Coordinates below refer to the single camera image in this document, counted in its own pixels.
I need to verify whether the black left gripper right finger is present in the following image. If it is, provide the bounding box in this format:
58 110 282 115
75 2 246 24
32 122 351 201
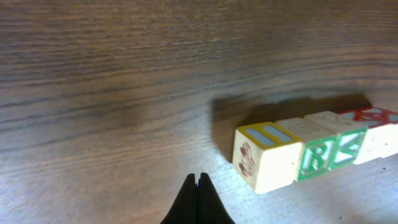
197 172 235 224

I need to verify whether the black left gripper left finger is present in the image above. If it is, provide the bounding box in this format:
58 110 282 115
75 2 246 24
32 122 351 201
160 174 197 224

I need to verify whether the wooden block green R edge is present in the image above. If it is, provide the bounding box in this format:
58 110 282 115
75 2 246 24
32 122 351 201
276 118 337 182

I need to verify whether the wooden block green V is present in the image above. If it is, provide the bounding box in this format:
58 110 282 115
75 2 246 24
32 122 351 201
304 111 368 170

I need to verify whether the wooden block green N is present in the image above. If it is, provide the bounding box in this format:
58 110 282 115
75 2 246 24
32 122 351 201
340 107 397 165

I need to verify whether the wooden block blue L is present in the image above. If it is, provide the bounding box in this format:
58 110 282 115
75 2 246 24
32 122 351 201
360 107 397 158

